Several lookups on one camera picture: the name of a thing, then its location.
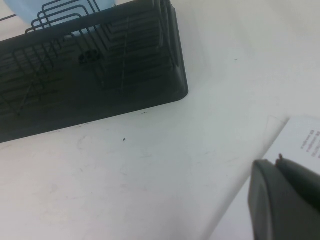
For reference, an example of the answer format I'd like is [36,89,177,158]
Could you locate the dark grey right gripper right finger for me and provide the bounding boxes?
[276,156,320,199]

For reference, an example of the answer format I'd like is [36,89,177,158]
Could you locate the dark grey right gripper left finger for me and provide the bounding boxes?
[247,158,320,240]

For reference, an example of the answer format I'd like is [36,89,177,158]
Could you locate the light blue round plate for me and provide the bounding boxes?
[4,0,118,48]

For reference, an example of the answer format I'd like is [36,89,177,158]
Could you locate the white printed paper sheet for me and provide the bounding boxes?
[261,115,320,173]

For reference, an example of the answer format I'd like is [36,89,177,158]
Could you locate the black wire dish rack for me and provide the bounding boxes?
[0,0,181,118]

